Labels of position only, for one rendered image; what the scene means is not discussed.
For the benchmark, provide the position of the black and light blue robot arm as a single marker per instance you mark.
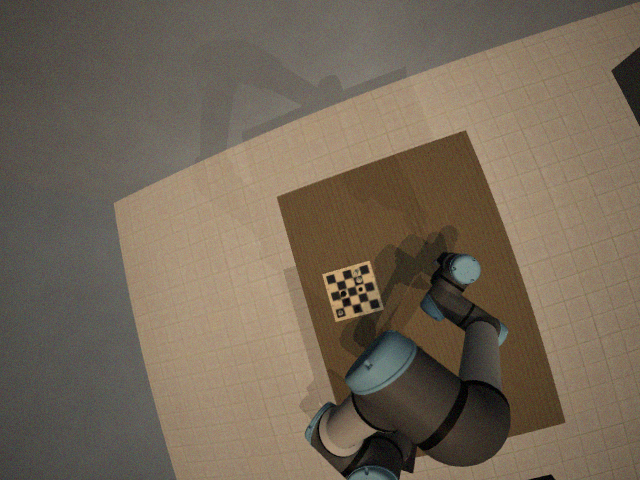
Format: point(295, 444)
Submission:
point(402, 387)

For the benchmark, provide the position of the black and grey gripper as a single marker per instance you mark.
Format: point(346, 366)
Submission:
point(442, 262)

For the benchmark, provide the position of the tan and black chessboard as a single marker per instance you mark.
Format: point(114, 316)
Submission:
point(368, 300)

